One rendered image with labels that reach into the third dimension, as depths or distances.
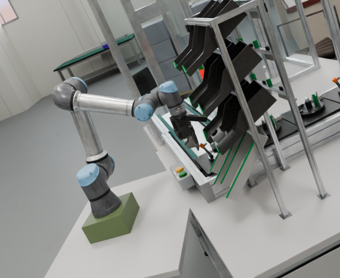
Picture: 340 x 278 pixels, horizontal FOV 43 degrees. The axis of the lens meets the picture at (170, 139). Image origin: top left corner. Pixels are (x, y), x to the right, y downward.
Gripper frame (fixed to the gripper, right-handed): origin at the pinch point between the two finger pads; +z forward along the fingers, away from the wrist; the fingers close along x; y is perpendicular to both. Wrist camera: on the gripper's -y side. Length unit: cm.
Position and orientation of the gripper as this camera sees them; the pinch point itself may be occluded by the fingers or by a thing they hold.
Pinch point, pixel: (198, 147)
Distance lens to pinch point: 211.3
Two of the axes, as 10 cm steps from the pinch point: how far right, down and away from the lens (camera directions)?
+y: -9.0, 4.4, -0.8
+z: 3.9, 8.6, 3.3
